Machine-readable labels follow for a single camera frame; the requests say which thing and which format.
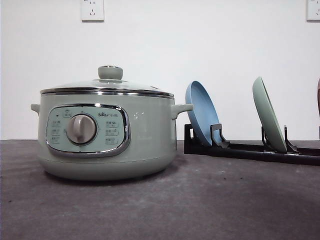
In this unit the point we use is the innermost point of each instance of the green electric steamer pot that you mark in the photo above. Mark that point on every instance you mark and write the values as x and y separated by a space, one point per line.
107 129

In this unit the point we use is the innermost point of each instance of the blue plate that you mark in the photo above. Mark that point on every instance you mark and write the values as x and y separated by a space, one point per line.
204 113

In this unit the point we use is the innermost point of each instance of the black plate rack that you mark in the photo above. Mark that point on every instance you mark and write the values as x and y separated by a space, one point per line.
221 147

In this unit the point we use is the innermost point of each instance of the white wall socket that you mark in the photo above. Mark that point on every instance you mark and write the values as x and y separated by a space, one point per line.
92 11
313 11

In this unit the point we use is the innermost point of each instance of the white wall socket left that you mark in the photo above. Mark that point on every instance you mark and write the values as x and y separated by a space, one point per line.
92 11

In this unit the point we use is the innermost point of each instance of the grey table cloth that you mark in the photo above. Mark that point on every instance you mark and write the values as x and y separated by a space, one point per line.
203 196

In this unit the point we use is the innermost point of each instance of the white wall socket right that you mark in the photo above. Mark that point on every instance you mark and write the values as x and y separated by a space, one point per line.
313 11

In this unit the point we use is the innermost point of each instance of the green plate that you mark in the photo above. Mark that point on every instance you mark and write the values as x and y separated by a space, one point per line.
270 120

